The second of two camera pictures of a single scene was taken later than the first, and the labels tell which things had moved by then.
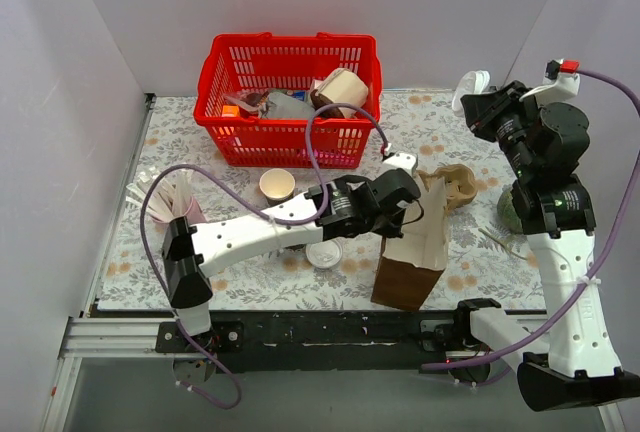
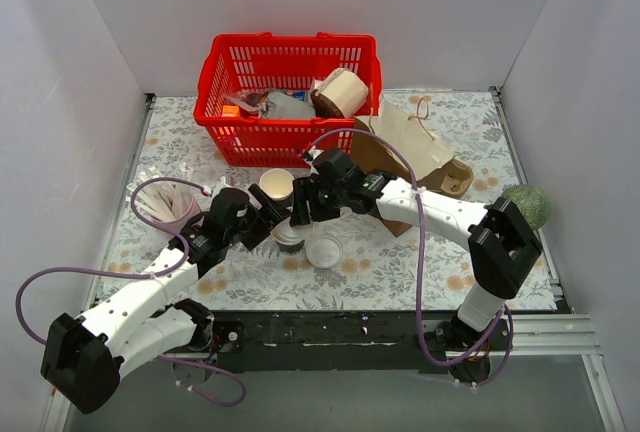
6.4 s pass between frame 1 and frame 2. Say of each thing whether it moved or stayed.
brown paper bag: moved
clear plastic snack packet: stayed
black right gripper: moved
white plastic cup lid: stayed
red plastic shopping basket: stayed
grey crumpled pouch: stayed
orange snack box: stayed
